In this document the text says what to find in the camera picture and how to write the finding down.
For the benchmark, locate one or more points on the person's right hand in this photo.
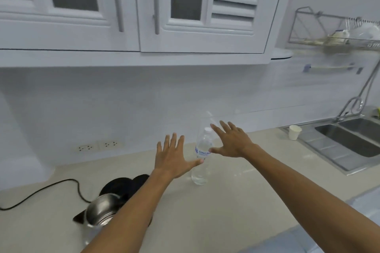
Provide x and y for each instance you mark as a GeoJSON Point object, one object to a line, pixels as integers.
{"type": "Point", "coordinates": [233, 143]}

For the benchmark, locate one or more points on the person's left hand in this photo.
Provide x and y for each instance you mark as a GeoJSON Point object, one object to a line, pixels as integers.
{"type": "Point", "coordinates": [172, 161]}

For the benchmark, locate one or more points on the person's right little finger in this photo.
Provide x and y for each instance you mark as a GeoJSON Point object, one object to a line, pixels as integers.
{"type": "Point", "coordinates": [240, 131]}

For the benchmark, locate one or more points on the person's left little finger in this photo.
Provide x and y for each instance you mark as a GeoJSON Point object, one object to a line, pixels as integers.
{"type": "Point", "coordinates": [159, 149]}

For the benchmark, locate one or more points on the person's right thumb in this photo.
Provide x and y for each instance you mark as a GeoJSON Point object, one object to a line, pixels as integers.
{"type": "Point", "coordinates": [214, 150]}

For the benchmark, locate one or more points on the person's right middle finger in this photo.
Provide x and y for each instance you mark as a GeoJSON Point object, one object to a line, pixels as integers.
{"type": "Point", "coordinates": [223, 127]}

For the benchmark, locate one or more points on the person's left thumb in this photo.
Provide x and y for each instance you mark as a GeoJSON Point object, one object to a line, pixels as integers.
{"type": "Point", "coordinates": [196, 162]}

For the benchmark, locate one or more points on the person's left middle finger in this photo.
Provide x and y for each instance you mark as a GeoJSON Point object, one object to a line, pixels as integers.
{"type": "Point", "coordinates": [173, 142]}

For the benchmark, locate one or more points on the person's right forearm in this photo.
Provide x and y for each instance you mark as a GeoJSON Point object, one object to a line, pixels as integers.
{"type": "Point", "coordinates": [302, 193]}

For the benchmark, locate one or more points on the clear plastic water bottle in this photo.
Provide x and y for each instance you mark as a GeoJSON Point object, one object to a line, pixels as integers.
{"type": "Point", "coordinates": [201, 172]}

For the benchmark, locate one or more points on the white paper cup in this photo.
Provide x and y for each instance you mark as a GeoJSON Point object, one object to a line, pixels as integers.
{"type": "Point", "coordinates": [294, 133]}

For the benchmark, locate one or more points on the steel electric kettle black lid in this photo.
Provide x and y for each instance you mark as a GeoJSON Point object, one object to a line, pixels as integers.
{"type": "Point", "coordinates": [102, 205]}

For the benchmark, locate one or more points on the white rounded corner shelf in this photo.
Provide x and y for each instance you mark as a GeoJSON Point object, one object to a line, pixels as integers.
{"type": "Point", "coordinates": [282, 53]}

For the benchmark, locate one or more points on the white louvered cabinet door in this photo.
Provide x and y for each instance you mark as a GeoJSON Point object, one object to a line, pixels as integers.
{"type": "Point", "coordinates": [68, 24]}
{"type": "Point", "coordinates": [213, 33]}

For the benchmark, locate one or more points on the stainless steel double sink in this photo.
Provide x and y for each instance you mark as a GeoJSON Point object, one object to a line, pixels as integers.
{"type": "Point", "coordinates": [344, 143]}

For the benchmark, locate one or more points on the chrome sink faucet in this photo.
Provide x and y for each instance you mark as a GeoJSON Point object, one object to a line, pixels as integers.
{"type": "Point", "coordinates": [360, 95]}

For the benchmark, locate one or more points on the white mug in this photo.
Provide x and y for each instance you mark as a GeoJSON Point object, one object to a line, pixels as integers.
{"type": "Point", "coordinates": [338, 37]}

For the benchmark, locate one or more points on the white bowl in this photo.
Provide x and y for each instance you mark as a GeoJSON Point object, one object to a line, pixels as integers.
{"type": "Point", "coordinates": [366, 30]}

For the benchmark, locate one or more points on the white wall socket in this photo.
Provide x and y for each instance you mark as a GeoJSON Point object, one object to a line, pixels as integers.
{"type": "Point", "coordinates": [110, 144]}
{"type": "Point", "coordinates": [86, 147]}

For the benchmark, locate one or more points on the wall towel rail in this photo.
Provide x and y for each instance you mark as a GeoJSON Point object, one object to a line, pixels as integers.
{"type": "Point", "coordinates": [331, 67]}

